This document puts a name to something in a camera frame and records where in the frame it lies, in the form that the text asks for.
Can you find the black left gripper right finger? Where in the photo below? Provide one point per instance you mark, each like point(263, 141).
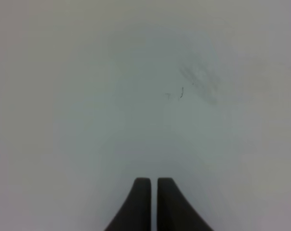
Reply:
point(174, 212)

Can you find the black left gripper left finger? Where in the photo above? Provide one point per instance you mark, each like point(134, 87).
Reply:
point(135, 213)

